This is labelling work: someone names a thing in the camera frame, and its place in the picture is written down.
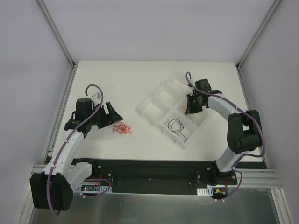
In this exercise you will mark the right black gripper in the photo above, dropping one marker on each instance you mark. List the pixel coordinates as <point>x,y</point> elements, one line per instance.
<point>194,102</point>

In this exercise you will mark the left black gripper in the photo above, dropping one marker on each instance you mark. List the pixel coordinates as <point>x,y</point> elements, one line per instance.
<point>104,116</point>

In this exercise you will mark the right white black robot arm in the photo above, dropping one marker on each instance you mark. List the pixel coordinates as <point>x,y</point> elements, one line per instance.
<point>244,132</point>

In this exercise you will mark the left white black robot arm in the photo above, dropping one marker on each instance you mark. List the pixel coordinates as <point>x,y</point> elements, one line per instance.
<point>53,188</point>

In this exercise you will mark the clear plastic compartment tray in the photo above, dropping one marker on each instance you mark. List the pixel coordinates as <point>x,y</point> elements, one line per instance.
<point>165,109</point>

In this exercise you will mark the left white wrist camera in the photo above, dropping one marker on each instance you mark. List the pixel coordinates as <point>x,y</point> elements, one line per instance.
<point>96,98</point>

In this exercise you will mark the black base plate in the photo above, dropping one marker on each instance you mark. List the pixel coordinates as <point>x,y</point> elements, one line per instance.
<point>156,177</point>

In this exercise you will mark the left white cable duct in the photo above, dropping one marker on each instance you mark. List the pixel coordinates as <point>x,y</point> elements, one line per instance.
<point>92,189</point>

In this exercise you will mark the white cable duct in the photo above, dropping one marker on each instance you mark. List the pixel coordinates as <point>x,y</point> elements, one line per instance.
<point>92,189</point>
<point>204,191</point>

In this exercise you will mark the right white cable duct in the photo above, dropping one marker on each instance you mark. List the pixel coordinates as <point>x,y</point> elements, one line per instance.
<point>204,191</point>

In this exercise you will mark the left aluminium frame post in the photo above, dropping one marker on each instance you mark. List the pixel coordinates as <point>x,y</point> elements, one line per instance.
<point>55,32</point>

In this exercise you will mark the aluminium frame post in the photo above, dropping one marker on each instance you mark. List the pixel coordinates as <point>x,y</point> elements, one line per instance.
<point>55,32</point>
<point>258,33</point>

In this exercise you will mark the right aluminium frame post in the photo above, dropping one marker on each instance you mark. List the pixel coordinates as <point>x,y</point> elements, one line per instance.
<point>258,33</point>

